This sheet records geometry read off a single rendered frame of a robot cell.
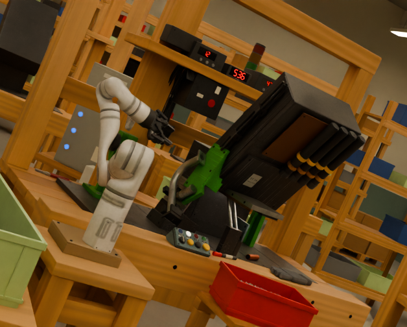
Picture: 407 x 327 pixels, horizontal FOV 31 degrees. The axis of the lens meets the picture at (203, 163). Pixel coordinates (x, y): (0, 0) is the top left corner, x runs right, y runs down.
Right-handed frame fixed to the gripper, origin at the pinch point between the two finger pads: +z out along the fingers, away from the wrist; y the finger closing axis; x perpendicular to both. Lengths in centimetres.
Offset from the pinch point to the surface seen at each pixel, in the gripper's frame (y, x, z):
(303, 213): 29, 11, 99
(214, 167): -6.3, -7.5, 18.7
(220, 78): 33.7, -12.1, 11.3
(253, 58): 58, -15, 26
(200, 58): 36.0, -11.2, -0.4
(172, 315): 50, 170, 166
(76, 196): -29.1, 25.6, -16.9
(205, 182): -11.6, -3.1, 19.2
